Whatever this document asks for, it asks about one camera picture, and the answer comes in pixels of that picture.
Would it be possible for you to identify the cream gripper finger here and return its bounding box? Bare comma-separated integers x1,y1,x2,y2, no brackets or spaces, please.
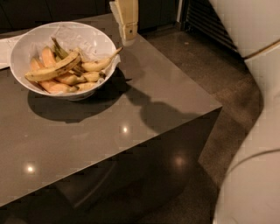
109,0,138,46

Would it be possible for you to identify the long top banana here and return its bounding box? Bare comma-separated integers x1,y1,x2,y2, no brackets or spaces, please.
24,51,81,81

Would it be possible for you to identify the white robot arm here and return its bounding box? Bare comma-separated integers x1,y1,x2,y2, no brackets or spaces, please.
209,0,280,224

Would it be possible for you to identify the white bowl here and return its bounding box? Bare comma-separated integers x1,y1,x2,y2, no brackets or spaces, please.
9,21,118,102

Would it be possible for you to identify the right curved banana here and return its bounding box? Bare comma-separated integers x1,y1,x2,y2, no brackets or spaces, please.
81,47,122,72

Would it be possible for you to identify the small banana front right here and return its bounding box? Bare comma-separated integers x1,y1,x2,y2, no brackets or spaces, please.
76,82,96,91

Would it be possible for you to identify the middle banana under top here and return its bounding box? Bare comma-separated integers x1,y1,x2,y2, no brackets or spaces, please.
56,73,87,86

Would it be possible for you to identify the orange banana back left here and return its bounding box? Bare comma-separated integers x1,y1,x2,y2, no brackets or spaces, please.
41,46,56,67

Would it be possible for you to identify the orange banana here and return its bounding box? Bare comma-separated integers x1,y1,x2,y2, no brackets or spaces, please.
30,58,77,95
41,46,56,67

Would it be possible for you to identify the orange banana bottom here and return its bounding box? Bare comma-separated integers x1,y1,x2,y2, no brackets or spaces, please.
30,58,77,95

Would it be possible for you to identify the dark slatted cabinet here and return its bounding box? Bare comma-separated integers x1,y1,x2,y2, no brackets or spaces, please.
183,0,237,52

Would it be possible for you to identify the white paper on table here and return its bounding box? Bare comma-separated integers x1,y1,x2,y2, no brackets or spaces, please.
0,35,21,69

